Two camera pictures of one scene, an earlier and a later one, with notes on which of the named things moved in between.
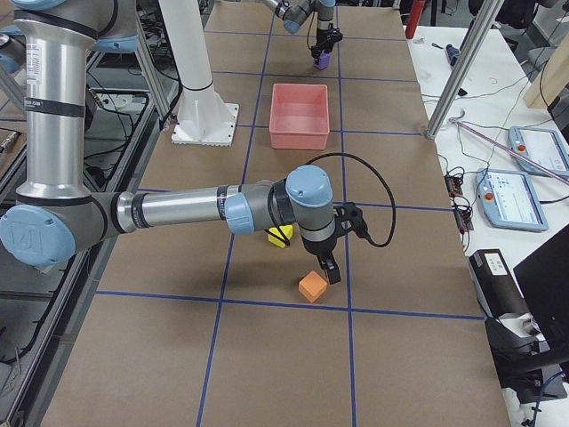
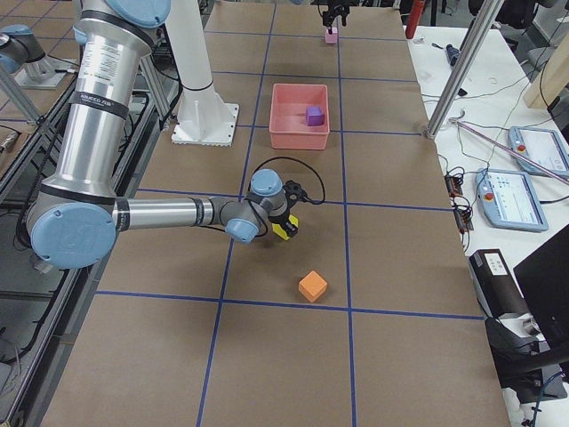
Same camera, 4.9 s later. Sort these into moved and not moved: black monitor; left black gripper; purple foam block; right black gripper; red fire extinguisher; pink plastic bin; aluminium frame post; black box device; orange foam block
Moved: left black gripper; purple foam block; right black gripper
Not moved: black monitor; black box device; orange foam block; pink plastic bin; aluminium frame post; red fire extinguisher
